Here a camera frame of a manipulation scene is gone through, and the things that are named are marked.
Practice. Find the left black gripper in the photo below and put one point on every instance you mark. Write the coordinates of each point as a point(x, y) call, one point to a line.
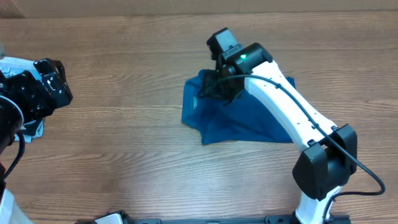
point(50, 84)

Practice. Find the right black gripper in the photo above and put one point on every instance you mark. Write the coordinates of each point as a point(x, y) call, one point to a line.
point(212, 83)

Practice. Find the dark blue t-shirt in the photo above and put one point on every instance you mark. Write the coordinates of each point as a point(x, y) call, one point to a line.
point(245, 119)

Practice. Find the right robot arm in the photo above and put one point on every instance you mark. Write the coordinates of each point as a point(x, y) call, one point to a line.
point(327, 152)

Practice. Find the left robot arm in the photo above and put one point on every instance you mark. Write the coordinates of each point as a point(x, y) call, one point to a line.
point(11, 123)

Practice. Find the folded light blue jeans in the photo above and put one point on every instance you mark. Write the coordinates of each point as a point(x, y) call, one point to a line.
point(21, 71)

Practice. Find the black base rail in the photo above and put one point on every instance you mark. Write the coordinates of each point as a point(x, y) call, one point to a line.
point(121, 217)

